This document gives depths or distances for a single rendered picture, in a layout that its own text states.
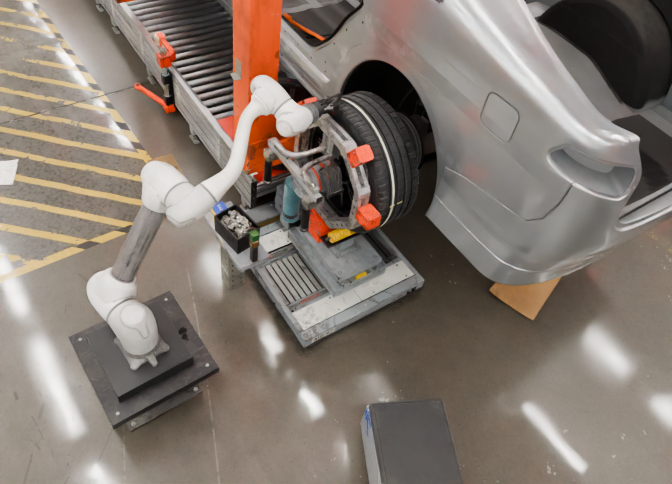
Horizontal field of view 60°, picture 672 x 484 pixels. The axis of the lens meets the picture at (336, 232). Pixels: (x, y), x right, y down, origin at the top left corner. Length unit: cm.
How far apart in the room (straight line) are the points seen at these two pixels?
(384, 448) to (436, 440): 24
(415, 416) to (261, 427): 76
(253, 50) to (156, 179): 77
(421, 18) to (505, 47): 42
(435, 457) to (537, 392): 93
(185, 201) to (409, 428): 136
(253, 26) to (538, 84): 122
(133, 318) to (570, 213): 176
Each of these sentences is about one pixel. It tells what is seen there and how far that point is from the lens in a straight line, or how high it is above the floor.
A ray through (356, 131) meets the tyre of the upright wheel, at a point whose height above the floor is 115.
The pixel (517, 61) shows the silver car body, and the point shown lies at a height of 167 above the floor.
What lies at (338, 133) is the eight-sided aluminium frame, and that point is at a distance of 262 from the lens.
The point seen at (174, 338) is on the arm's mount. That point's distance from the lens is 278.
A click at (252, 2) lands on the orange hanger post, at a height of 152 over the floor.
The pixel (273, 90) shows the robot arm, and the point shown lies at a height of 132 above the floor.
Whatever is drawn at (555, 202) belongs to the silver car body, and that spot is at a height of 132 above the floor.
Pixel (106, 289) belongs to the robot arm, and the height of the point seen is 64.
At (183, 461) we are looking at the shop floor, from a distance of 293.
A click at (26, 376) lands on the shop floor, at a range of 326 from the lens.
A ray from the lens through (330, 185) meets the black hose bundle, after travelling 251.
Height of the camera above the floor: 276
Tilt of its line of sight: 49 degrees down
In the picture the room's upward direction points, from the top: 11 degrees clockwise
